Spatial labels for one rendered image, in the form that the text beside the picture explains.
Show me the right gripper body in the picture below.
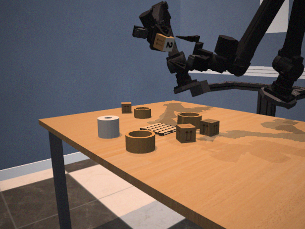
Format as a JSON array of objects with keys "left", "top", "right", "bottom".
[{"left": 150, "top": 24, "right": 162, "bottom": 48}]

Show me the small wooden pallet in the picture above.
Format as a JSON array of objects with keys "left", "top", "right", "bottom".
[{"left": 140, "top": 123, "right": 176, "bottom": 136}]

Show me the grey cylinder with pale top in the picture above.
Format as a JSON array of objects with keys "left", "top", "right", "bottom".
[{"left": 98, "top": 115, "right": 120, "bottom": 139}]

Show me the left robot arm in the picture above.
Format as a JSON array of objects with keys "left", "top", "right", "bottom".
[{"left": 187, "top": 0, "right": 305, "bottom": 103}]

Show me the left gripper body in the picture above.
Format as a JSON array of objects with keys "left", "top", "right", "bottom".
[{"left": 183, "top": 36, "right": 215, "bottom": 74}]

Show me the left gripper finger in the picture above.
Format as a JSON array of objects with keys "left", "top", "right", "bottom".
[
  {"left": 169, "top": 60, "right": 186, "bottom": 74},
  {"left": 176, "top": 35, "right": 197, "bottom": 42}
]

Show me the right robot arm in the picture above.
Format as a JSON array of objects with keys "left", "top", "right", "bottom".
[{"left": 132, "top": 1, "right": 197, "bottom": 89}]

